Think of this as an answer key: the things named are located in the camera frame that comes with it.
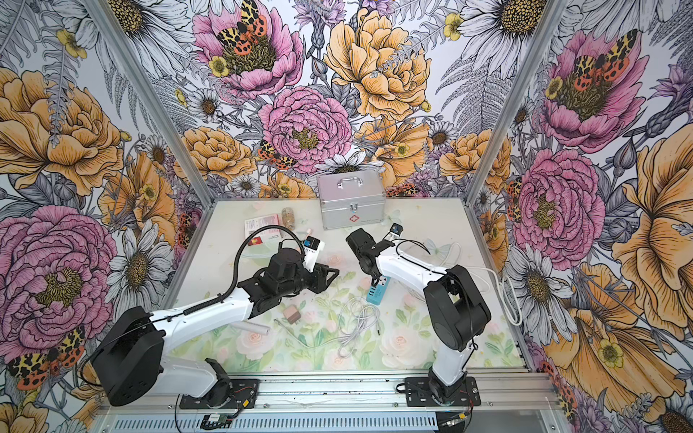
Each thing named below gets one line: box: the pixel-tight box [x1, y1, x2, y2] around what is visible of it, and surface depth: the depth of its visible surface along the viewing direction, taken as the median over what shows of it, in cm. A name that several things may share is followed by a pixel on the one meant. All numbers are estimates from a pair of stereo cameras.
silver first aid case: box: [316, 169, 387, 231], surface depth 110 cm
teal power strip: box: [365, 275, 391, 306], surface depth 93 cm
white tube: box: [230, 321, 271, 336], surface depth 87 cm
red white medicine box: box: [244, 213, 282, 247], surface depth 110 cm
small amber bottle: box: [281, 207, 296, 231], surface depth 114 cm
